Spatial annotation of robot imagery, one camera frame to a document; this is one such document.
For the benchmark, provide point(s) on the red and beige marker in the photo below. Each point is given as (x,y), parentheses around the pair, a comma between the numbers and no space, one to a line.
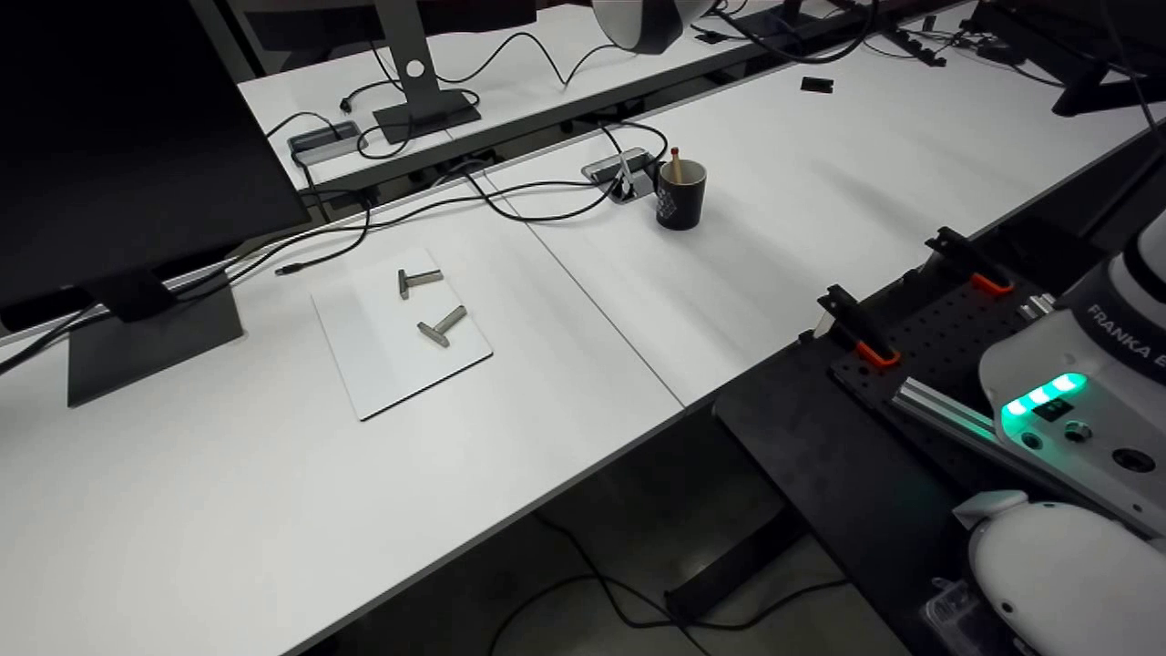
(670,159)

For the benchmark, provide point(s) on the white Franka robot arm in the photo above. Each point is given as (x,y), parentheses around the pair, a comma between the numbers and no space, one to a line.
(1070,570)

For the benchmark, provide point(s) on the black mug with white print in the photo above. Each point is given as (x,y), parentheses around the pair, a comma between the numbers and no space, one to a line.
(680,206)

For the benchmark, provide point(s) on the grey metal T piece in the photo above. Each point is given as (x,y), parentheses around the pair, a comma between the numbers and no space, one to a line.
(417,282)
(442,324)

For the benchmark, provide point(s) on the white plug adapter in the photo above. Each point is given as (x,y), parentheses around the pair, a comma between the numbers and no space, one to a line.
(623,183)

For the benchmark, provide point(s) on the white rectangular board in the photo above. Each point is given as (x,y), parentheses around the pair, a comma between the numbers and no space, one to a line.
(377,350)

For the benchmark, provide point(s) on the black table foot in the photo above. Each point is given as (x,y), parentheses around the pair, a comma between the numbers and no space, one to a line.
(731,566)

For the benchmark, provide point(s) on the black robot mounting stand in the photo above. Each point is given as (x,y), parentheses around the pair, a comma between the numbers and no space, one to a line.
(825,486)

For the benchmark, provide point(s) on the grey docking box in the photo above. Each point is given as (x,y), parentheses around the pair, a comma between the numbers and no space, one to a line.
(322,138)

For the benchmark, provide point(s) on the small black rectangular block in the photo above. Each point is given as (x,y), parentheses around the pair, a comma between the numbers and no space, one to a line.
(817,84)

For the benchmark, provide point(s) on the black power strip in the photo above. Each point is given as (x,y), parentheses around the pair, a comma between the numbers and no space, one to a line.
(926,45)

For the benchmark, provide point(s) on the dark monitor with black stand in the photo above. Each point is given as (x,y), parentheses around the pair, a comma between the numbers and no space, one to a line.
(1096,31)

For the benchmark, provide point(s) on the aluminium profile rail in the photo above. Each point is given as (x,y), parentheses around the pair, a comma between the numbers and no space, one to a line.
(943,407)

